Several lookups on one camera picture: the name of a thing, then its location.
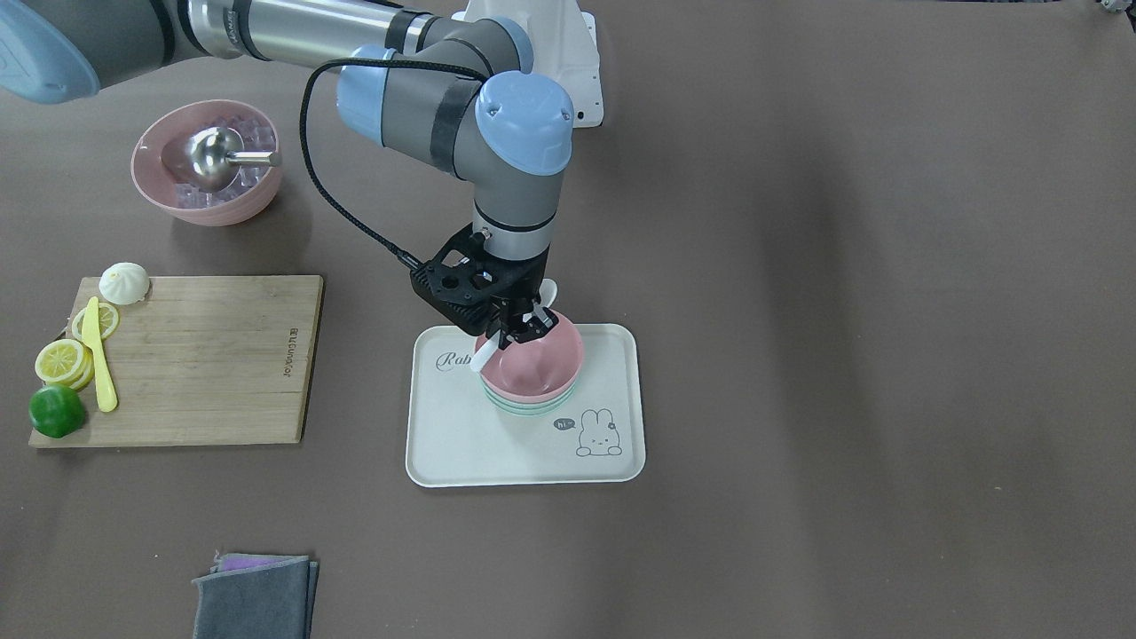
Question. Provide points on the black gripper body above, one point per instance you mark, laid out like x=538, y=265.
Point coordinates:
x=524, y=280

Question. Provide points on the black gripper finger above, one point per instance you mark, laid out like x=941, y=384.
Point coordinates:
x=537, y=324
x=510, y=324

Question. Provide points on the small pink bowl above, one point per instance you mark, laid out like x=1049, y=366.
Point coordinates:
x=538, y=371

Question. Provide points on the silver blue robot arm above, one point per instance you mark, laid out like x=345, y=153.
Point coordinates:
x=462, y=97

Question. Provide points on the green bowl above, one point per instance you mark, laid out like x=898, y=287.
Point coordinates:
x=527, y=409

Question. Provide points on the large pink bowl with ice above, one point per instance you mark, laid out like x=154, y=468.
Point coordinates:
x=252, y=189

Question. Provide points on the cream rabbit tray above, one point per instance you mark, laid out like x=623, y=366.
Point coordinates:
x=460, y=435

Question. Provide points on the bamboo cutting board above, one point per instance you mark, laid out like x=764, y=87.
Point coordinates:
x=208, y=361

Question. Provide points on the metal ice scoop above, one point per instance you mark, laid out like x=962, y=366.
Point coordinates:
x=211, y=158

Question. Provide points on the white steamed bun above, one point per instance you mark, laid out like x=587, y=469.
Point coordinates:
x=124, y=283

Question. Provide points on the lower lemon slice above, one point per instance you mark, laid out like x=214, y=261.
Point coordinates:
x=108, y=321

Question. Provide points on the yellow plastic knife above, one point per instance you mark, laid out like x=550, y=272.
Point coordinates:
x=106, y=393

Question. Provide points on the grey folded cloth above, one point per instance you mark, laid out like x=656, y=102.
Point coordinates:
x=256, y=596

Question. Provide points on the hidden back lemon slice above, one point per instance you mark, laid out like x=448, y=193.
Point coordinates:
x=84, y=373

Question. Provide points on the upper lemon slice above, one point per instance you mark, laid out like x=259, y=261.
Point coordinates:
x=57, y=360

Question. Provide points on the green lime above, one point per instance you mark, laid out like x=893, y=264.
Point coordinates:
x=56, y=411

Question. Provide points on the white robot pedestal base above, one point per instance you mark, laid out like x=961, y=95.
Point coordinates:
x=565, y=48

